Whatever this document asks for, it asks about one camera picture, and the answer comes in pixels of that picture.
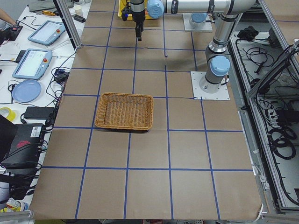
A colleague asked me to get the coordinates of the teach pendant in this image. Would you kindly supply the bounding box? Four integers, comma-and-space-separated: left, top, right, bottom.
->
12, 49, 52, 80
28, 20, 66, 46

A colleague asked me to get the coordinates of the black glove cloth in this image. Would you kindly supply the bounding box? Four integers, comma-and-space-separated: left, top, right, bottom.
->
237, 26, 259, 41

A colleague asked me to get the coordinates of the black power adapter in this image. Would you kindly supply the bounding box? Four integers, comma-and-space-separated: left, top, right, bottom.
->
23, 106, 54, 120

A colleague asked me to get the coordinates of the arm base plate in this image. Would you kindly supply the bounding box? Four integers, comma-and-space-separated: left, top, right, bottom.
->
183, 13, 213, 32
191, 71, 230, 100

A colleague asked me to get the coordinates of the black computer box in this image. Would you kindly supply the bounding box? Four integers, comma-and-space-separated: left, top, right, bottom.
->
0, 123, 45, 169

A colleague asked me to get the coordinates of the upper teach pendant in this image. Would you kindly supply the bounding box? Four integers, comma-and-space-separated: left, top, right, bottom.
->
28, 20, 66, 46

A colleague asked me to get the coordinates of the aluminium frame post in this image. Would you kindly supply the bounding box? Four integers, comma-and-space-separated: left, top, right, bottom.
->
53, 0, 82, 49

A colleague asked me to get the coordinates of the blue plate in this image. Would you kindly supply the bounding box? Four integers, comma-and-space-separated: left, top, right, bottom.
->
12, 80, 42, 103

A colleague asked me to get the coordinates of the brown wicker basket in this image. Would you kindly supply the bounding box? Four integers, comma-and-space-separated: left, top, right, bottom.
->
94, 92, 154, 131

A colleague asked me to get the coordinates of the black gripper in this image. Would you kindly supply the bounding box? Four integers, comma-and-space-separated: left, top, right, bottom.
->
121, 2, 145, 41

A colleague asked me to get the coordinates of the yellow woven basket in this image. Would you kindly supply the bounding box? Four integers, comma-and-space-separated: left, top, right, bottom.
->
118, 0, 162, 21

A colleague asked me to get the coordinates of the yellow tape roll on desk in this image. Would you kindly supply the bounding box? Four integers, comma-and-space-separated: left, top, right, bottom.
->
0, 107, 16, 122

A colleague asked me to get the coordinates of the lower teach pendant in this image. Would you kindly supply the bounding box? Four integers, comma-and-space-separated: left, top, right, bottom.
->
12, 49, 52, 80

